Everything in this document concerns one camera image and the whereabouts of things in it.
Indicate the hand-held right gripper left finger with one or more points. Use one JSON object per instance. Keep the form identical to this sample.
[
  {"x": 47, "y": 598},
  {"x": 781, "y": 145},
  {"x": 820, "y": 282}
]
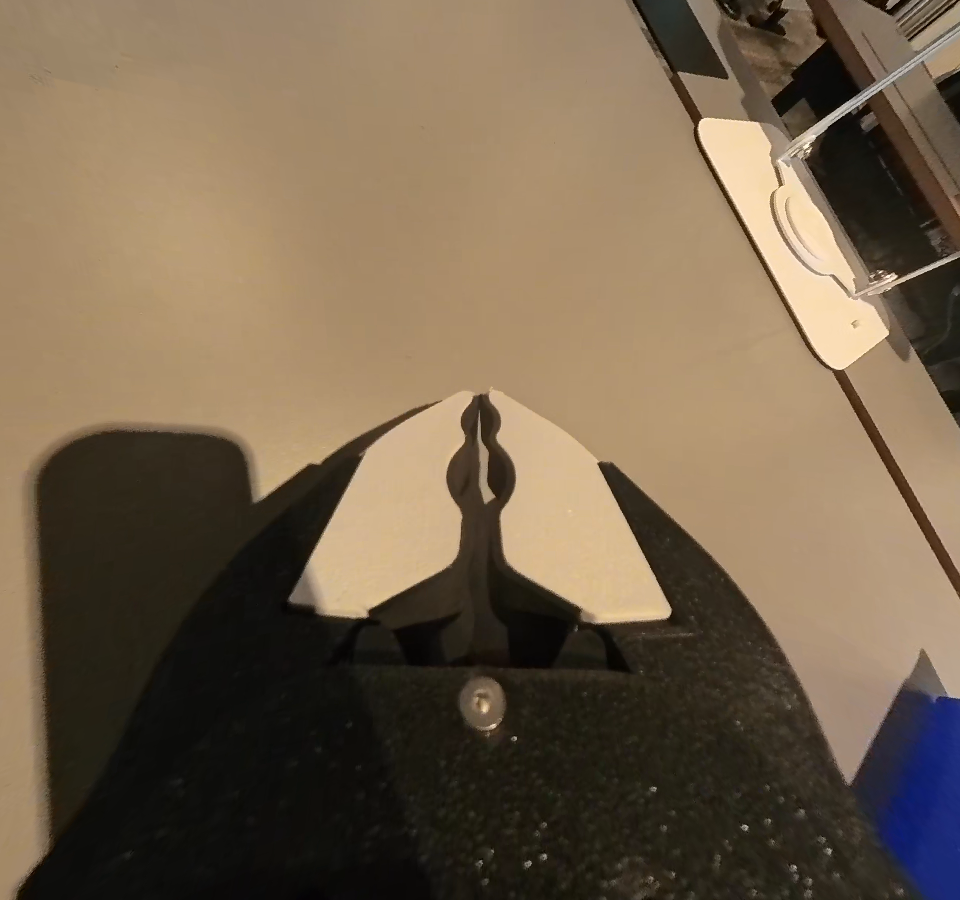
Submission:
[{"x": 382, "y": 532}]

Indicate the black desk mat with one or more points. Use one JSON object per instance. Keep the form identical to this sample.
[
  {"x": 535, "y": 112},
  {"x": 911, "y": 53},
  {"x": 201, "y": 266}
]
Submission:
[{"x": 667, "y": 7}]

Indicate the grey desk brown edge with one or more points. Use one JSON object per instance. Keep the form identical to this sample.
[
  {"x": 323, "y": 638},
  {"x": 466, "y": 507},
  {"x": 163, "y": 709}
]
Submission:
[{"x": 862, "y": 37}]

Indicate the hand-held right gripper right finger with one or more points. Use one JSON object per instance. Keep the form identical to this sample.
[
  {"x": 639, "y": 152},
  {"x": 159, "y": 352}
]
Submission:
[{"x": 570, "y": 540}]

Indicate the blue plastic bin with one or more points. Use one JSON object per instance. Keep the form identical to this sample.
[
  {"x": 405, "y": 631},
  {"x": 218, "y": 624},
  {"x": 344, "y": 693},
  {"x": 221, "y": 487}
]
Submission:
[{"x": 915, "y": 787}]

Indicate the clear acrylic stand white base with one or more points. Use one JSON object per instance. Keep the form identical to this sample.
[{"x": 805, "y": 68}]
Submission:
[{"x": 814, "y": 232}]

